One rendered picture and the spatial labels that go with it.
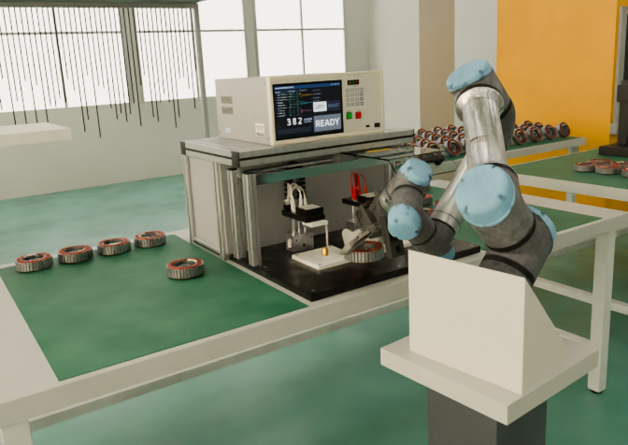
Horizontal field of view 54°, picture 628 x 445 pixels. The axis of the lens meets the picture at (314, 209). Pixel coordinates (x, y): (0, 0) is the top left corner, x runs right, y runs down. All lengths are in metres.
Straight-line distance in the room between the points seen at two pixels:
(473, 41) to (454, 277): 7.42
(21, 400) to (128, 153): 7.04
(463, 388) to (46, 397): 0.82
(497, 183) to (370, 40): 8.89
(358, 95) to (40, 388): 1.27
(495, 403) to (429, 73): 4.89
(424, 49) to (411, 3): 0.42
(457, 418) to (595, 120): 4.14
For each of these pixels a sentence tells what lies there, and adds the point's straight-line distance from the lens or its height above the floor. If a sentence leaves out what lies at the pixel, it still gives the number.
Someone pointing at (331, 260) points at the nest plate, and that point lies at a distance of 1.84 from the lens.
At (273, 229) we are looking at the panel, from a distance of 2.07.
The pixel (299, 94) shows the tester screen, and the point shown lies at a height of 1.26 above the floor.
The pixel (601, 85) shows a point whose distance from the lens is 5.28.
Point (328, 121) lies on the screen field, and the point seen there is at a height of 1.17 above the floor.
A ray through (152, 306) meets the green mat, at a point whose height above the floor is 0.75.
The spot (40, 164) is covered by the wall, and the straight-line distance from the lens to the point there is 8.06.
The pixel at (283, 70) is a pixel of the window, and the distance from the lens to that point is 9.20.
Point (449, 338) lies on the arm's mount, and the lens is 1.28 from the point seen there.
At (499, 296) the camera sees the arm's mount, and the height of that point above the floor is 0.93.
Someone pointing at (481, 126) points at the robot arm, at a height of 1.19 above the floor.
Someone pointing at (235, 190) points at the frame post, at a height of 0.99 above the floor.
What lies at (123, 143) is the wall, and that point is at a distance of 8.27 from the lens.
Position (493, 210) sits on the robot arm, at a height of 1.06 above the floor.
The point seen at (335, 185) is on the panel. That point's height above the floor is 0.93.
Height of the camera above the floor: 1.35
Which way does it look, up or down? 13 degrees down
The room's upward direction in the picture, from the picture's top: 3 degrees counter-clockwise
